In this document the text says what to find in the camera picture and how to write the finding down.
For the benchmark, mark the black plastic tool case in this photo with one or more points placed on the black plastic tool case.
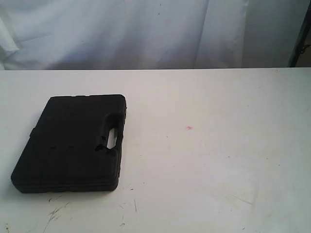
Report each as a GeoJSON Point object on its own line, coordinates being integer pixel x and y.
{"type": "Point", "coordinates": [75, 146]}

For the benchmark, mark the white backdrop curtain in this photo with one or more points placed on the white backdrop curtain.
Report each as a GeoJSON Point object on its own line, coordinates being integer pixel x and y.
{"type": "Point", "coordinates": [148, 34]}

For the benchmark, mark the dark metal stand pole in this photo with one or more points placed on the dark metal stand pole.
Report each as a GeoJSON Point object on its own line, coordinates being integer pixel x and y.
{"type": "Point", "coordinates": [301, 55]}

